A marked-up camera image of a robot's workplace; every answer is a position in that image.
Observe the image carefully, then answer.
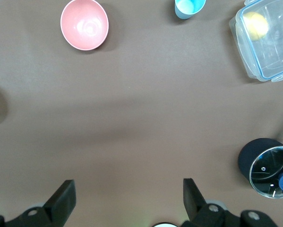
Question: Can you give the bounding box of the glass lid with blue knob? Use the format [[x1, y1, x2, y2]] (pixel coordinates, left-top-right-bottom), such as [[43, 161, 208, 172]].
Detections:
[[249, 146, 283, 199]]

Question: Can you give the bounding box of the black saucepan with blue handle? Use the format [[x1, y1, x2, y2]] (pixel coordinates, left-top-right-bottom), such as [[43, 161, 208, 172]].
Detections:
[[237, 135, 283, 199]]

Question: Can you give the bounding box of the blue plastic cup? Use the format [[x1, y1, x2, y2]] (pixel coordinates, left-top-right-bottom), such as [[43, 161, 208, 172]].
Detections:
[[174, 0, 207, 20]]

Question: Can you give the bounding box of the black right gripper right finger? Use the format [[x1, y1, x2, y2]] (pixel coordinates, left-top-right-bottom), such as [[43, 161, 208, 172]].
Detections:
[[182, 178, 278, 227]]

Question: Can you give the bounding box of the pink bowl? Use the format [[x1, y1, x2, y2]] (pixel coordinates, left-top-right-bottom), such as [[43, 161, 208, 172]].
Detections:
[[60, 0, 109, 51]]

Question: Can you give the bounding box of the clear plastic lidded container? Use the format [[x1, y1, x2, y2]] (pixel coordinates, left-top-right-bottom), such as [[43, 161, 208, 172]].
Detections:
[[229, 0, 283, 83]]

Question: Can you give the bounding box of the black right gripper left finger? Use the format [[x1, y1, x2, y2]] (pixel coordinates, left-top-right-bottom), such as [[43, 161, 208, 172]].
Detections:
[[0, 179, 76, 227]]

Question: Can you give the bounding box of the yellow lemon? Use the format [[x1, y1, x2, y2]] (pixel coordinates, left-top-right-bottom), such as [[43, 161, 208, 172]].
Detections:
[[242, 11, 269, 41]]

